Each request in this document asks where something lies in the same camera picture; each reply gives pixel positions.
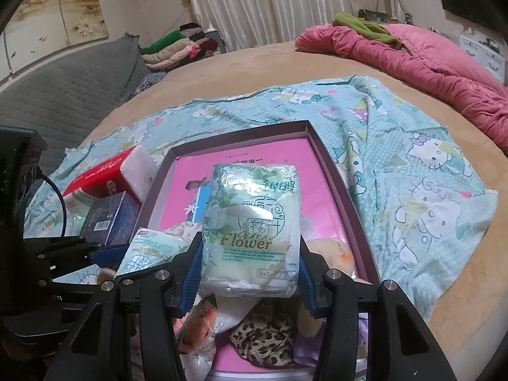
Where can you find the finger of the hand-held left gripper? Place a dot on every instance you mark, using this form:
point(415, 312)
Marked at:
point(113, 254)
point(71, 281)

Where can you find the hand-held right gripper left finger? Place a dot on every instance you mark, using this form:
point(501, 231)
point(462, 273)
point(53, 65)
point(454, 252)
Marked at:
point(189, 285)

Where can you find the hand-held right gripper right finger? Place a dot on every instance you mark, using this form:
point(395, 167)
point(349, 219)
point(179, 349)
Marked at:
point(307, 289)

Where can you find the small green tissue packet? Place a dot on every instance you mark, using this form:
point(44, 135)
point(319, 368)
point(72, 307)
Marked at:
point(151, 254)

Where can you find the plush toy with orange patch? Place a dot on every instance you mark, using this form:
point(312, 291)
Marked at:
point(333, 254)

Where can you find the white and purple packet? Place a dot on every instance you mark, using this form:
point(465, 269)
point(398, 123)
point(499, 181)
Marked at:
point(232, 307)

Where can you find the white floral cloth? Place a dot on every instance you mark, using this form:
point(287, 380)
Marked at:
point(180, 230)

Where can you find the leopard print cloth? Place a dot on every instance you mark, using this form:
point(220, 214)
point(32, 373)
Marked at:
point(262, 337)

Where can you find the large green floral tissue packet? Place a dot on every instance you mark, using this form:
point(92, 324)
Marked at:
point(250, 226)

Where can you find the pink box with purple rim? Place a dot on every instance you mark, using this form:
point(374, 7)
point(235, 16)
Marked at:
point(317, 190)

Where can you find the dark blue box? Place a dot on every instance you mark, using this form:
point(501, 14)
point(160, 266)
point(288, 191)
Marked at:
point(111, 214)

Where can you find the mint green packet in bag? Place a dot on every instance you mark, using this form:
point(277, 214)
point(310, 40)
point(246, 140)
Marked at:
point(77, 218)

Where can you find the purple satin cloth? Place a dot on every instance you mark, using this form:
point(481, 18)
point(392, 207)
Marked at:
point(307, 345)

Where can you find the red and white tissue box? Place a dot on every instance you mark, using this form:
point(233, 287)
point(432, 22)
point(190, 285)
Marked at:
point(135, 174)

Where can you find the cartoon cat printed blanket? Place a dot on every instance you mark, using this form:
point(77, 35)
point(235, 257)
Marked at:
point(416, 206)

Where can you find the dark floral cloth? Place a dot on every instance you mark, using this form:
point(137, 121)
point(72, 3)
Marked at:
point(149, 83)

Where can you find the stack of folded clothes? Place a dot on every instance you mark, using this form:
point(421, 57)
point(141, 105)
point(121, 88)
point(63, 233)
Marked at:
point(174, 51)

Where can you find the tan round bed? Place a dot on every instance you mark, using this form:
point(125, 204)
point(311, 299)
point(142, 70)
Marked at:
point(258, 63)

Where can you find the pink quilt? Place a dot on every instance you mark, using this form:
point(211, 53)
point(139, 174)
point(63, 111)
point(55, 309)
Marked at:
point(436, 71)

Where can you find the green cloth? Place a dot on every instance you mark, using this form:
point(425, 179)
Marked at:
point(357, 24)

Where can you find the white curtain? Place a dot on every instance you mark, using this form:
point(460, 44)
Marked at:
point(278, 0)

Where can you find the white drawer cabinet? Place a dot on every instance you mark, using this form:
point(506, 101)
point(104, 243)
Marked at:
point(480, 53)

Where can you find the landscape wall painting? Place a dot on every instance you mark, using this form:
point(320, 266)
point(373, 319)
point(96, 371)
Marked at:
point(71, 8)

